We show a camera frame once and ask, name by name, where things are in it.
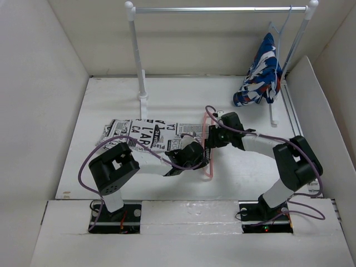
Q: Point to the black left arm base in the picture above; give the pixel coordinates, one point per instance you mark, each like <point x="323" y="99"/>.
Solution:
<point x="127" y="220"/>

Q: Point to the newspaper print trousers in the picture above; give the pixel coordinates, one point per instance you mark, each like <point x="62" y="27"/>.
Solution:
<point x="158" y="135"/>

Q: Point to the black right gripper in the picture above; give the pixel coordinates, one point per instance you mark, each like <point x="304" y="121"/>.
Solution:
<point x="213" y="141"/>

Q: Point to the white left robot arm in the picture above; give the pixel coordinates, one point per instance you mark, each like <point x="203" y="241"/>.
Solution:
<point x="112" y="169"/>

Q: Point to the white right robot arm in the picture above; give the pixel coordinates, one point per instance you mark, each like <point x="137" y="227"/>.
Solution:
<point x="296" y="162"/>

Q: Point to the light blue clothes hanger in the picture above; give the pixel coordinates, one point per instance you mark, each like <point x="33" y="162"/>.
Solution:
<point x="281" y="36"/>

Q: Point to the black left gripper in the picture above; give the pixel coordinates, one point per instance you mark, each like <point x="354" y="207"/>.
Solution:
<point x="199" y="161"/>

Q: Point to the blue patterned garment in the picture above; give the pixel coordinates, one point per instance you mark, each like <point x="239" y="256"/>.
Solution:
<point x="262" y="81"/>

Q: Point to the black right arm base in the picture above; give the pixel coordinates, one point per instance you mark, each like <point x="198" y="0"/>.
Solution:
<point x="254" y="221"/>

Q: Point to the aluminium rail right side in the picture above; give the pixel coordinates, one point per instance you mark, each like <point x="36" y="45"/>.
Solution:
<point x="290" y="109"/>

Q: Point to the pink clothes hanger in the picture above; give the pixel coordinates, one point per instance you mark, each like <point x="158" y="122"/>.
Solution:
<point x="208" y="170"/>

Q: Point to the white clothes rack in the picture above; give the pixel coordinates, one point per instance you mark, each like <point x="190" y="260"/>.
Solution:
<point x="131" y="11"/>

